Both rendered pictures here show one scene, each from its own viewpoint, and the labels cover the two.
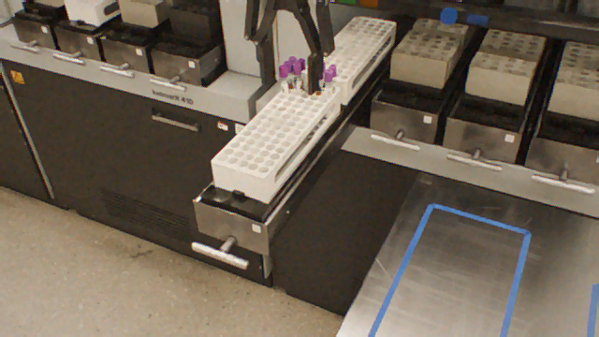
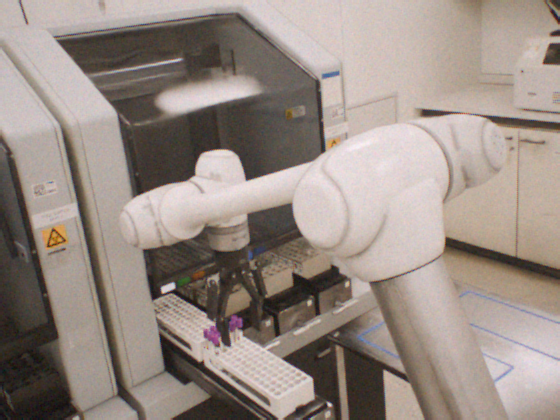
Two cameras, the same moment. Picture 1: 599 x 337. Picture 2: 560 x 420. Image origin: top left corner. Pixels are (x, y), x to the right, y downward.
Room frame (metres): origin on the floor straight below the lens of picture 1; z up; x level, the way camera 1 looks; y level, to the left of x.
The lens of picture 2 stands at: (0.17, 1.14, 1.68)
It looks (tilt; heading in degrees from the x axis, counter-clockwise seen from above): 19 degrees down; 296
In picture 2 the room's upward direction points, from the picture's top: 6 degrees counter-clockwise
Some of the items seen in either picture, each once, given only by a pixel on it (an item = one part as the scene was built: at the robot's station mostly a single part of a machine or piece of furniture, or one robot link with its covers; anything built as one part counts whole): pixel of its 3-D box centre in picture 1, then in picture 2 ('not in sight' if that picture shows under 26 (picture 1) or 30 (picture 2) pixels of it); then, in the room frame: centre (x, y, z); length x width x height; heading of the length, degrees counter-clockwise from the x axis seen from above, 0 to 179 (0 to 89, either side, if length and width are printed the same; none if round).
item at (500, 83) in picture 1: (497, 83); (275, 282); (0.93, -0.38, 0.85); 0.12 x 0.02 x 0.06; 62
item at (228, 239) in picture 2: not in sight; (228, 233); (0.83, 0.01, 1.17); 0.09 x 0.09 x 0.06
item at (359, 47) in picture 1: (351, 59); (184, 326); (1.08, -0.12, 0.83); 0.30 x 0.10 x 0.06; 153
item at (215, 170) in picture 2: not in sight; (217, 188); (0.84, 0.02, 1.28); 0.13 x 0.11 x 0.16; 67
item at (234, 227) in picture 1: (315, 122); (225, 370); (0.92, -0.03, 0.78); 0.73 x 0.14 x 0.09; 153
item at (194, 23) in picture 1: (192, 22); (35, 392); (1.26, 0.25, 0.85); 0.12 x 0.02 x 0.06; 63
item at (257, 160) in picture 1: (282, 136); (255, 373); (0.80, 0.03, 0.83); 0.30 x 0.10 x 0.06; 153
